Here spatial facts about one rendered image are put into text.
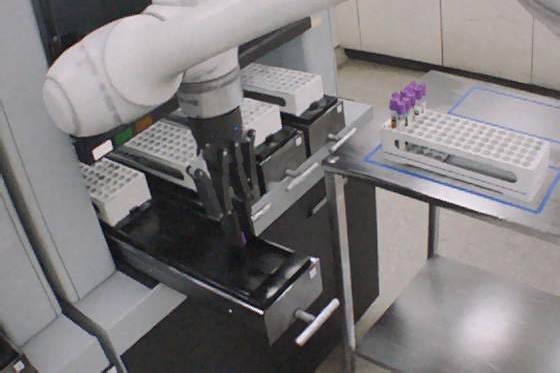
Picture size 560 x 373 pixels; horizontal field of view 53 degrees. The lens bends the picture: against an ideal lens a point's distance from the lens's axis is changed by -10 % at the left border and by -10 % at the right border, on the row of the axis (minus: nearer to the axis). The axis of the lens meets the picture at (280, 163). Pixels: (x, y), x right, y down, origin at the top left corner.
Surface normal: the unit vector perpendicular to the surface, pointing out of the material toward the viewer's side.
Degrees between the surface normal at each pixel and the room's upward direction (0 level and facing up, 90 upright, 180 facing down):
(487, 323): 0
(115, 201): 90
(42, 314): 90
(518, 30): 90
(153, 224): 0
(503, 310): 0
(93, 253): 90
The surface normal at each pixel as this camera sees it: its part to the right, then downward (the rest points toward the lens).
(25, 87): 0.79, 0.23
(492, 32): -0.60, 0.49
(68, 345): -0.13, -0.84
